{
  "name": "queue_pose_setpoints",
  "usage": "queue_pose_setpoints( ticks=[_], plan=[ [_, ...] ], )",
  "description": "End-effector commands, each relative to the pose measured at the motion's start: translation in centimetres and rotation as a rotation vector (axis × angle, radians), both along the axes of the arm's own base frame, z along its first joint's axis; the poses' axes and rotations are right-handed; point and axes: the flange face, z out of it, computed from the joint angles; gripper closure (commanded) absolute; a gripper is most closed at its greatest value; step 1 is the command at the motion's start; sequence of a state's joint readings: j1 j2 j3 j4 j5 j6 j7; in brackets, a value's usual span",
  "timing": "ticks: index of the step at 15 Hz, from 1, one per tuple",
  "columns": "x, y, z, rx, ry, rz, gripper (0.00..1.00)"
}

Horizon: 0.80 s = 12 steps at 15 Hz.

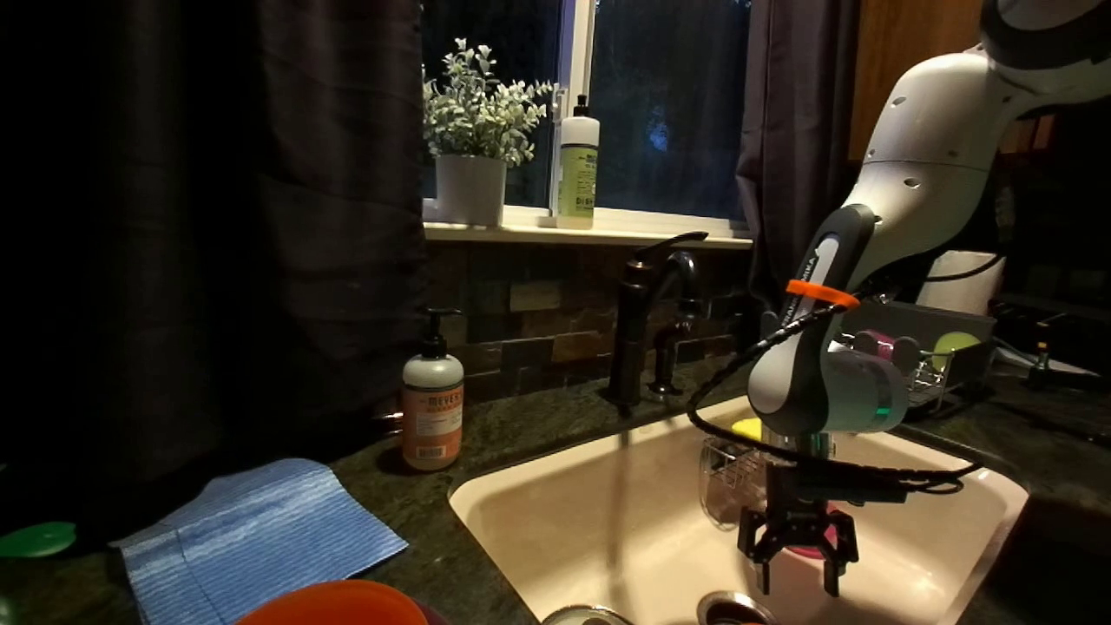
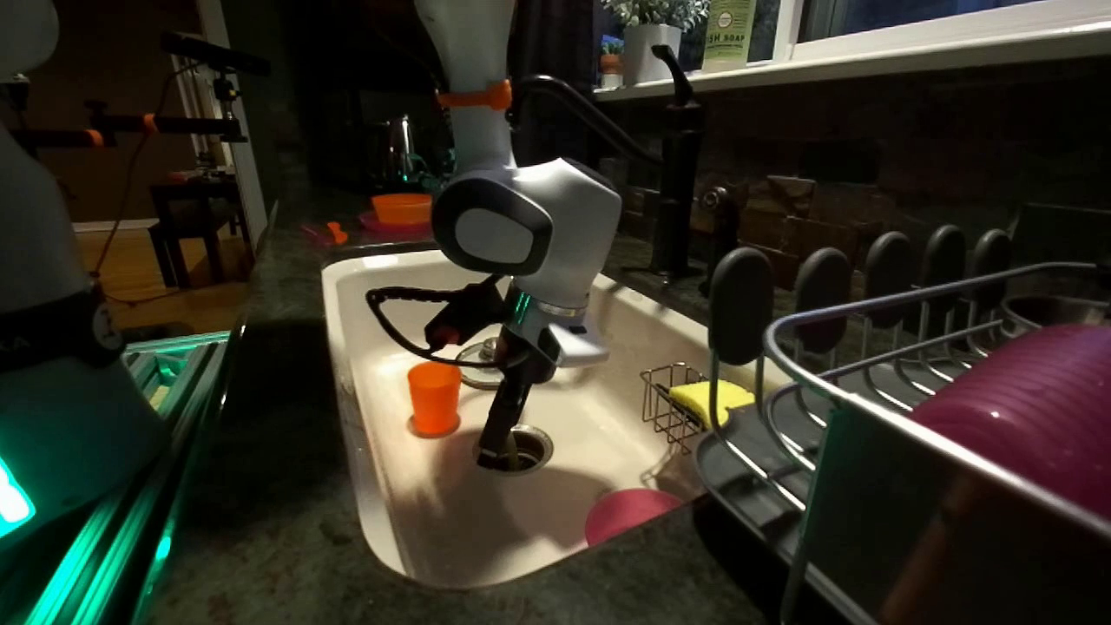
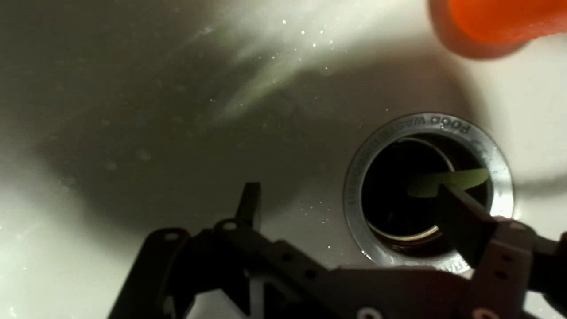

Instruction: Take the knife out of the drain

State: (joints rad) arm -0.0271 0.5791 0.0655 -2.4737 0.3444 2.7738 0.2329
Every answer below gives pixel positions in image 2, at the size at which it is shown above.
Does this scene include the white window sill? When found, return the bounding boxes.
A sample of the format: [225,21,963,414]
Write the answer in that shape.
[595,16,1111,106]

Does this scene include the metal sink drain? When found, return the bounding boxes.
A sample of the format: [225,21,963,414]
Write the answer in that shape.
[477,419,559,477]

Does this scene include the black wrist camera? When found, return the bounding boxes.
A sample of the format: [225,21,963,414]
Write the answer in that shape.
[424,279,515,356]

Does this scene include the orange plastic cup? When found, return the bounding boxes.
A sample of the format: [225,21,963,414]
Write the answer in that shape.
[404,358,464,443]

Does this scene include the robot mounting platform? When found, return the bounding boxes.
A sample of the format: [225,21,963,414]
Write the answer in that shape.
[0,326,241,625]

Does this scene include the white kitchen sink basin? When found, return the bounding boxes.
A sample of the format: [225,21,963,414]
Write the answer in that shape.
[321,246,744,591]

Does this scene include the dish rack with gray tray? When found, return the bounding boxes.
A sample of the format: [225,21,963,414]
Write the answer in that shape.
[691,223,1111,625]

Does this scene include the orange bowl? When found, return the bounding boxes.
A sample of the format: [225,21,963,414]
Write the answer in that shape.
[364,188,437,234]

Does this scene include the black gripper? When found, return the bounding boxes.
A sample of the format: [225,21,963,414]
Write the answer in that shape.
[477,288,574,472]

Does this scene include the dark wooden stool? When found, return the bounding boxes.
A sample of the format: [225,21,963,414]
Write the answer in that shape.
[147,172,241,292]

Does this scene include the pink plates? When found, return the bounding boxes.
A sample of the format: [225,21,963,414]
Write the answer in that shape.
[913,320,1111,525]

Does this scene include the potted plant white pot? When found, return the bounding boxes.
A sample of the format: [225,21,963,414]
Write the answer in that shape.
[601,0,711,90]

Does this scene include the black camera cable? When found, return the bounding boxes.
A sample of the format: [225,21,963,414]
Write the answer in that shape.
[364,279,515,374]

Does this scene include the wire sponge holder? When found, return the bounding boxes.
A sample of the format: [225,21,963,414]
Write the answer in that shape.
[640,358,711,451]

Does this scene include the yellow sponge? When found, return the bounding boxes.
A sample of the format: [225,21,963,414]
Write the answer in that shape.
[668,374,756,430]

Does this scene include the black stand with orange clamps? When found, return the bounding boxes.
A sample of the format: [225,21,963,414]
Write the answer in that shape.
[0,33,270,159]

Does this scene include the pink plastic cup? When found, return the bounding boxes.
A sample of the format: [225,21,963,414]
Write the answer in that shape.
[581,485,689,548]

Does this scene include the black sink side sprayer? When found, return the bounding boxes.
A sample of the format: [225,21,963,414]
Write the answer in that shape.
[704,186,744,274]

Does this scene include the black kitchen faucet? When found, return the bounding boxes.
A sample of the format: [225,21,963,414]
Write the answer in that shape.
[515,42,709,288]

